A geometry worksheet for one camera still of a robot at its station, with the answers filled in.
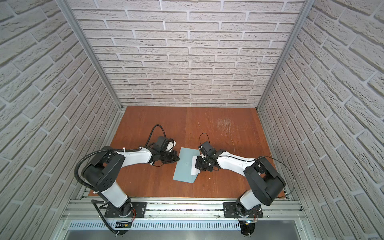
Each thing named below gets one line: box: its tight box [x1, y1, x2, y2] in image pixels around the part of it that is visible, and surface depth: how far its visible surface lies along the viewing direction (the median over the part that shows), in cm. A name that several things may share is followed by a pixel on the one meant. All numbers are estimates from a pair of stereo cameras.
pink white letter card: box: [191, 156, 201, 176], surface depth 89 cm
